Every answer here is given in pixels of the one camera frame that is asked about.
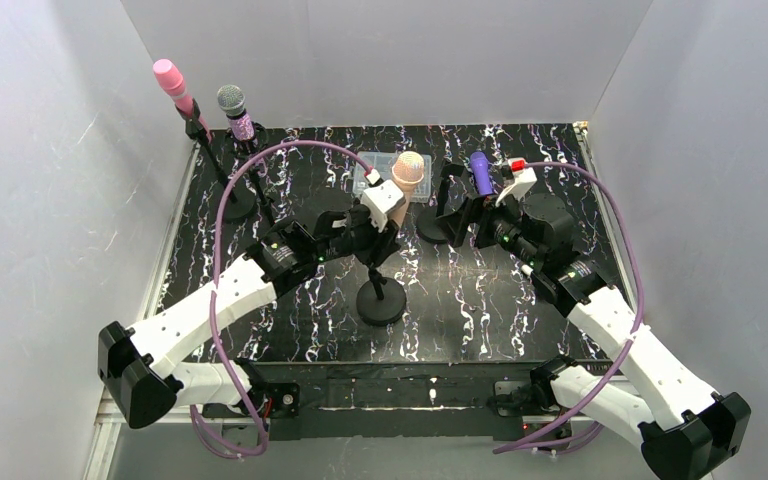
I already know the grey-headed glitter microphone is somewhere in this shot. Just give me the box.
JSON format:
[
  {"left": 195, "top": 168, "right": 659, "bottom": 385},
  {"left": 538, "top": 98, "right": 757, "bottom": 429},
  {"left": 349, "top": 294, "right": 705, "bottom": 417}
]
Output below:
[{"left": 217, "top": 84, "right": 266, "bottom": 162}]

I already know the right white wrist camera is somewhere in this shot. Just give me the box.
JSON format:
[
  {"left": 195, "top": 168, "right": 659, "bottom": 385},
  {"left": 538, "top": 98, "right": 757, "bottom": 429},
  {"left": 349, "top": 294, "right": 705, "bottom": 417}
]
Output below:
[{"left": 495, "top": 157, "right": 537, "bottom": 207}]

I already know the clear plastic screw box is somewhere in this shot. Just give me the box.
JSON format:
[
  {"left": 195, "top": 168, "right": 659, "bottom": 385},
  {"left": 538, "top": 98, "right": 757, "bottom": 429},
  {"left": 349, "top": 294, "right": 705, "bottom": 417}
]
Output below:
[{"left": 352, "top": 151, "right": 433, "bottom": 204}]

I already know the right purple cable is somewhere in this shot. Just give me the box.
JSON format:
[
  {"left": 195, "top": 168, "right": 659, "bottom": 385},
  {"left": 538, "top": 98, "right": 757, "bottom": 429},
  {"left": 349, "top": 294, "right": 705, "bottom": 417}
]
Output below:
[{"left": 493, "top": 161, "right": 646, "bottom": 457}]

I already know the black round-base stand for beige microphone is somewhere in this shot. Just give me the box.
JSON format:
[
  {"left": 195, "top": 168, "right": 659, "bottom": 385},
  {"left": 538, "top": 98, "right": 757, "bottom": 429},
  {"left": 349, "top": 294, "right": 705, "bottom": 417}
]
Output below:
[{"left": 356, "top": 268, "right": 407, "bottom": 327}]

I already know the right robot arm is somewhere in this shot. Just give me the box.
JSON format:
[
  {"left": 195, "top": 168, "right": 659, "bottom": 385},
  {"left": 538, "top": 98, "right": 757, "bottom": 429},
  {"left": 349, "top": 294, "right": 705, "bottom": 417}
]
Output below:
[{"left": 434, "top": 194, "right": 751, "bottom": 479}]

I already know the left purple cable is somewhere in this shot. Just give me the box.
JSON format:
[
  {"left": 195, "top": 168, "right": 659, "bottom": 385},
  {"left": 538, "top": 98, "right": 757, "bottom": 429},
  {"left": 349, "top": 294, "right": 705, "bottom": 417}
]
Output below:
[{"left": 188, "top": 139, "right": 375, "bottom": 461}]

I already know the pink microphone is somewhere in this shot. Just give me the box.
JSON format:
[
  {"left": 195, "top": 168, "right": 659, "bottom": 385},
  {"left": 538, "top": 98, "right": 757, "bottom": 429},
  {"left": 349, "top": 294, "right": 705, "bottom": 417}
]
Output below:
[{"left": 153, "top": 59, "right": 212, "bottom": 141}]

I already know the black round-base stand for pink microphone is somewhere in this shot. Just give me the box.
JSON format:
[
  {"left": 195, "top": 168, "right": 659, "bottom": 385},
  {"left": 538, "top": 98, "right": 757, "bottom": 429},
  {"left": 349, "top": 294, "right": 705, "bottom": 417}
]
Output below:
[{"left": 177, "top": 99, "right": 257, "bottom": 224}]

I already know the purple cable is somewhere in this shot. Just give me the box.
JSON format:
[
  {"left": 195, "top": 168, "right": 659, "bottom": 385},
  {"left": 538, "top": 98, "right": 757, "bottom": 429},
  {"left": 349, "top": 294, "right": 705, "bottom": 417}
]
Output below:
[
  {"left": 188, "top": 139, "right": 375, "bottom": 461},
  {"left": 493, "top": 161, "right": 646, "bottom": 457}
]

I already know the black tripod microphone stand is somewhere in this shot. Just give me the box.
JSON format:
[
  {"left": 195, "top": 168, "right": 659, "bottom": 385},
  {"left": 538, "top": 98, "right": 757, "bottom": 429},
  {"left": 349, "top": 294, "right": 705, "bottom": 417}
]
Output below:
[{"left": 224, "top": 122, "right": 275, "bottom": 227}]

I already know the black stand for purple microphone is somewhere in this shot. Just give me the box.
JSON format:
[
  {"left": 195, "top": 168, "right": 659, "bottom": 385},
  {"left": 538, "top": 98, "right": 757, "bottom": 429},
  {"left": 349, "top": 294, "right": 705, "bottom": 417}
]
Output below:
[{"left": 415, "top": 162, "right": 466, "bottom": 245}]

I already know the beige microphone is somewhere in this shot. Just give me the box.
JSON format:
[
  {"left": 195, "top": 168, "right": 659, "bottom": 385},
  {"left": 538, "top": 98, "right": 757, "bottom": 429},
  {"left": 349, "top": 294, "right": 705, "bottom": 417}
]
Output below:
[{"left": 390, "top": 151, "right": 425, "bottom": 227}]

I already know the purple microphone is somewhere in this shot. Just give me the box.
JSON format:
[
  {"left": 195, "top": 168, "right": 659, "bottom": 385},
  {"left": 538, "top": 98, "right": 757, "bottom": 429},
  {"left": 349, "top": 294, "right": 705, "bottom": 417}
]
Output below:
[{"left": 469, "top": 151, "right": 495, "bottom": 196}]

